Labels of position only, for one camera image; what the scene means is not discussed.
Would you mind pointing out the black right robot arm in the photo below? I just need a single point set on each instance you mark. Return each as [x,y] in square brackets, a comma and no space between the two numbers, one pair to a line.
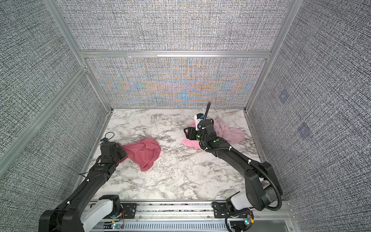
[262,188]

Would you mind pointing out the aluminium front rail frame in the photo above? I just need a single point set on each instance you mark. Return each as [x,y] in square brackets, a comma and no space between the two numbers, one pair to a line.
[198,216]

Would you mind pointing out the small green circuit board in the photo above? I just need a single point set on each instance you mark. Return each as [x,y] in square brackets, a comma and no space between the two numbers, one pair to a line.
[114,225]

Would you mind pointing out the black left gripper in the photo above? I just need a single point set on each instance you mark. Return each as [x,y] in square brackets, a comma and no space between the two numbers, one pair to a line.
[120,149]

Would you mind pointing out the mauve pink cloth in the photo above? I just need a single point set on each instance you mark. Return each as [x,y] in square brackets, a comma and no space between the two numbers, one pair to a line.
[231,134]

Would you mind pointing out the dark pink cloth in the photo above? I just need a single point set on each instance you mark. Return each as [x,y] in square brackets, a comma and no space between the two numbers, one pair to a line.
[143,153]

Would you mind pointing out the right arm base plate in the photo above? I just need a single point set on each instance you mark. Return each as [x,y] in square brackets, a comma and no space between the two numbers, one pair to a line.
[222,209]

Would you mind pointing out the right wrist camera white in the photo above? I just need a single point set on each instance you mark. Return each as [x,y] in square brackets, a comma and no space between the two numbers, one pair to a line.
[198,118]

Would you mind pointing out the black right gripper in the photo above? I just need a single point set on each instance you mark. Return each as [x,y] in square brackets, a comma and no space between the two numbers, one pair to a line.
[189,135]

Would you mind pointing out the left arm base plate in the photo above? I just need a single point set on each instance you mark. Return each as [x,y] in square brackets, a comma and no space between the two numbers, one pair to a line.
[126,210]

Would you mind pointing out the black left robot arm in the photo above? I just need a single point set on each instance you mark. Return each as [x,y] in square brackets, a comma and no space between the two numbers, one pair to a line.
[68,216]

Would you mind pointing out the right green circuit board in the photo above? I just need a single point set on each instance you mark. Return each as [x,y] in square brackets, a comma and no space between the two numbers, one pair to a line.
[246,224]

